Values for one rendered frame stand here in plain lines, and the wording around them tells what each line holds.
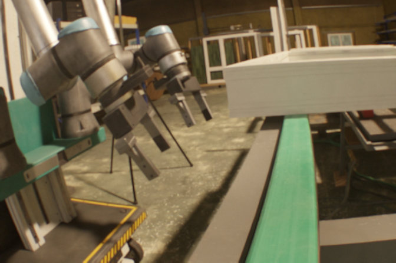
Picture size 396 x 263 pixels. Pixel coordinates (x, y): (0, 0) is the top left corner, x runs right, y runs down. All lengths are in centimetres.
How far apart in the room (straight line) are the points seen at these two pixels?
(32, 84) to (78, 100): 60
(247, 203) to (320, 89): 23
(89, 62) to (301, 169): 46
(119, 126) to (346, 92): 40
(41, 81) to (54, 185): 78
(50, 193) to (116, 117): 87
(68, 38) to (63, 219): 100
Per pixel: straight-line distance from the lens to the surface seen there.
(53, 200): 138
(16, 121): 113
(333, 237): 21
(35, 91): 62
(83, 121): 120
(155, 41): 98
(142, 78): 56
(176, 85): 91
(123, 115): 55
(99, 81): 57
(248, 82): 40
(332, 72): 39
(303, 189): 19
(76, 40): 59
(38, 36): 77
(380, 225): 23
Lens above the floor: 95
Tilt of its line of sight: 11 degrees down
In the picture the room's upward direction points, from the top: 8 degrees counter-clockwise
